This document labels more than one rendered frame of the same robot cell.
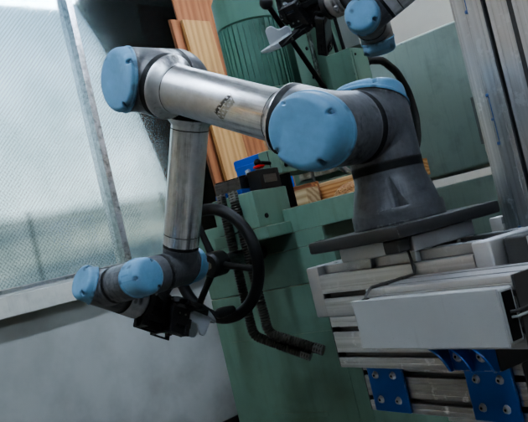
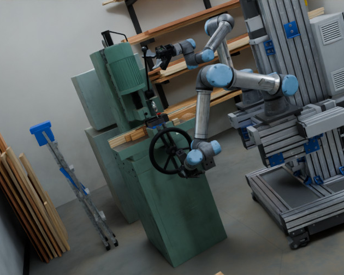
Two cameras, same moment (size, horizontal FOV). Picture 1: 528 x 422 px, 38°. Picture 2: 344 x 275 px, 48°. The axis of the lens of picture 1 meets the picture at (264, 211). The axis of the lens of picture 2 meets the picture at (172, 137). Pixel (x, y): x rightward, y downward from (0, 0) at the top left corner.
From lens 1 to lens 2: 2.18 m
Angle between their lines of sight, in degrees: 59
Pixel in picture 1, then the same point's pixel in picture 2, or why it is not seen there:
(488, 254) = (320, 109)
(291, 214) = not seen: hidden behind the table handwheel
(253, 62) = (136, 73)
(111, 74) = (220, 73)
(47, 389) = not seen: outside the picture
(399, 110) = not seen: hidden behind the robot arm
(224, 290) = (143, 168)
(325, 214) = (188, 126)
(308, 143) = (293, 88)
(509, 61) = (289, 67)
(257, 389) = (164, 203)
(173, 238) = (205, 134)
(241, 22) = (130, 57)
